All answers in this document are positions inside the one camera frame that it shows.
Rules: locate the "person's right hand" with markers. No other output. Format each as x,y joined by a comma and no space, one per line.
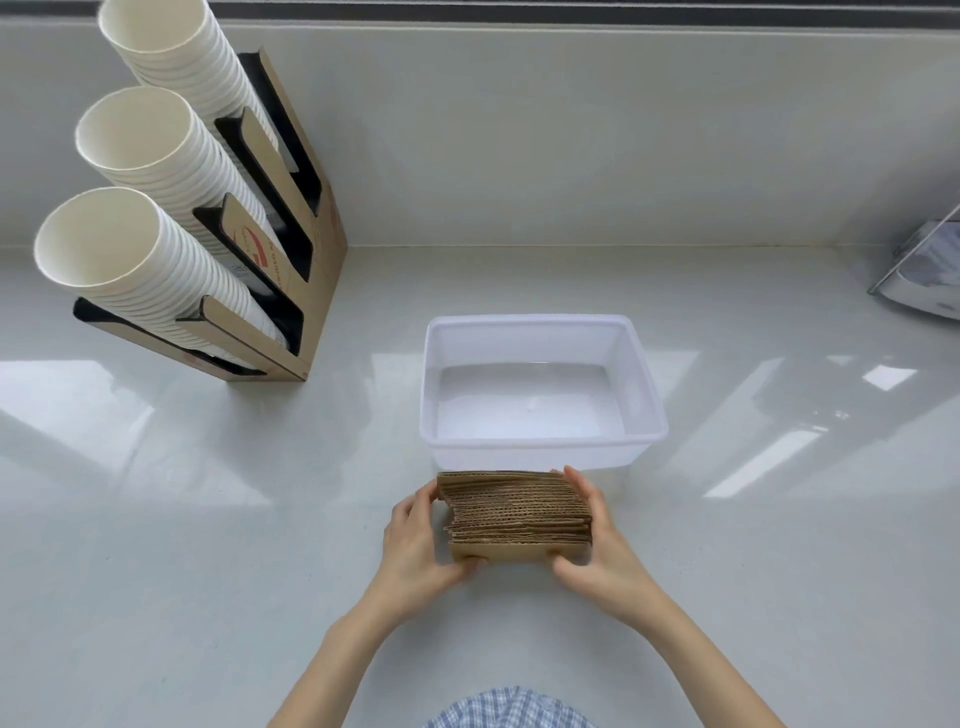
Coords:
607,559

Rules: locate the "person's left hand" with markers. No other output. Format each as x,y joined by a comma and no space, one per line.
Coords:
409,559

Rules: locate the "person's right thumb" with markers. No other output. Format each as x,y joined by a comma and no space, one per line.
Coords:
570,567

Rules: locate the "person's left thumb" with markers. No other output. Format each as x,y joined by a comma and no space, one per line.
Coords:
461,568

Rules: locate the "stack of brown cardboard cup sleeves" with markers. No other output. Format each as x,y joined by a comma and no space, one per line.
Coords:
517,517

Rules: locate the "person's left forearm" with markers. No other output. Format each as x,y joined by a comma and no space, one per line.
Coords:
330,667

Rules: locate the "person's right forearm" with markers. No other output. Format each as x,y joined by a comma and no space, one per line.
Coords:
701,664

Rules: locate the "blue checked shirt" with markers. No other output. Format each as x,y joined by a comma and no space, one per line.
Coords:
514,709

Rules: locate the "translucent white plastic container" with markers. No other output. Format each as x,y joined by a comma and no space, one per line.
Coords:
541,390

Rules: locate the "brown cardboard cup holder rack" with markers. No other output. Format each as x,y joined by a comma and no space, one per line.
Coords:
281,225

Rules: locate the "stack of white paper cups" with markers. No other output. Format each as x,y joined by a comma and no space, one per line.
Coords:
191,60
172,161
150,262

